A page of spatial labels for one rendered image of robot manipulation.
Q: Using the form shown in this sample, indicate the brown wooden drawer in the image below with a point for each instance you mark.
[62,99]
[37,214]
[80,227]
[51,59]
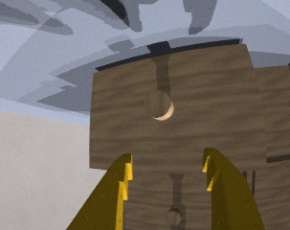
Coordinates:
[271,191]
[274,91]
[168,202]
[210,99]

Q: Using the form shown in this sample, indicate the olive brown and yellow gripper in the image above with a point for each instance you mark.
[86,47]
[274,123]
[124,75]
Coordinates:
[233,204]

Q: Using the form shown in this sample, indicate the brown wooden chest of drawers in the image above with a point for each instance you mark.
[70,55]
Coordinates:
[272,162]

